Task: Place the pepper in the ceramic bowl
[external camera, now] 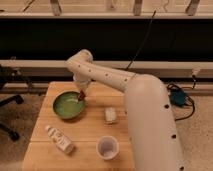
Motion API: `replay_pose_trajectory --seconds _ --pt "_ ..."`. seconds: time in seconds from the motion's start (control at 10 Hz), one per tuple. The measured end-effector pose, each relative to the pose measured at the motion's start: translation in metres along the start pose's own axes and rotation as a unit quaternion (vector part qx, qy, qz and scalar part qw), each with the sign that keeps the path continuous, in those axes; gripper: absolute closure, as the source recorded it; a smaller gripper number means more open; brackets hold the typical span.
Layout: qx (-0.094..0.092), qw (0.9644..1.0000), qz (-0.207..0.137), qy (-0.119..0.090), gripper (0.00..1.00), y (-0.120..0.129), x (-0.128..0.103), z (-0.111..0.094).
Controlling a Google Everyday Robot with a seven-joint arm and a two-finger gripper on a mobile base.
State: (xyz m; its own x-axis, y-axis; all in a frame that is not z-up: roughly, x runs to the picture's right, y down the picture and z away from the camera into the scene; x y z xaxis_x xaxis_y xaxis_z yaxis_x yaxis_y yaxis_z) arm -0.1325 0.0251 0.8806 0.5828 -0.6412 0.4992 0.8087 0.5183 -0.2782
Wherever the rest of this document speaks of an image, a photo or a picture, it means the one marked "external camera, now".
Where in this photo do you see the black floor cable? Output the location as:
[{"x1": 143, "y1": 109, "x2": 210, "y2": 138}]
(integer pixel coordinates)
[{"x1": 166, "y1": 74, "x2": 198, "y2": 122}]

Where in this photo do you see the black office chair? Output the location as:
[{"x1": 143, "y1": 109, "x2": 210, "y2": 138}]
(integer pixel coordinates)
[{"x1": 0, "y1": 65, "x2": 24, "y2": 141}]

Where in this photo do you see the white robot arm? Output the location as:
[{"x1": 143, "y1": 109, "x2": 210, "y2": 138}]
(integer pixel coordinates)
[{"x1": 66, "y1": 49, "x2": 186, "y2": 171}]

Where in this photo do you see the white rectangular block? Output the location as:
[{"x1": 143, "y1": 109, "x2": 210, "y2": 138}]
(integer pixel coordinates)
[{"x1": 105, "y1": 107, "x2": 117, "y2": 124}]

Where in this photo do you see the blue power adapter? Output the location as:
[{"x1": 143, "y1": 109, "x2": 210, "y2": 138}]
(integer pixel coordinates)
[{"x1": 169, "y1": 90, "x2": 186, "y2": 107}]

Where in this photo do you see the green ceramic bowl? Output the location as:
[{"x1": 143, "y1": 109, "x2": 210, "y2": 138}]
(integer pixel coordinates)
[{"x1": 53, "y1": 91, "x2": 85, "y2": 119}]

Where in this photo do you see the white plastic bottle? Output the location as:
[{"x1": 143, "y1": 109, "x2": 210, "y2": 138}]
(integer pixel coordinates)
[{"x1": 45, "y1": 125, "x2": 74, "y2": 154}]

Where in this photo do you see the black hanging cable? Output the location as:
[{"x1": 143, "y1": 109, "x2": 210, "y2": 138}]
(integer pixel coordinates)
[{"x1": 123, "y1": 9, "x2": 157, "y2": 72}]

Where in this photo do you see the clear plastic cup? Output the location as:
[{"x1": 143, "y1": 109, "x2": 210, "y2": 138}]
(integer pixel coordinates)
[{"x1": 96, "y1": 136, "x2": 119, "y2": 160}]

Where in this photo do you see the red pepper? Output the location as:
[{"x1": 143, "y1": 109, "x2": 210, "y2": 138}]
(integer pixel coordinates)
[{"x1": 78, "y1": 93, "x2": 85, "y2": 101}]

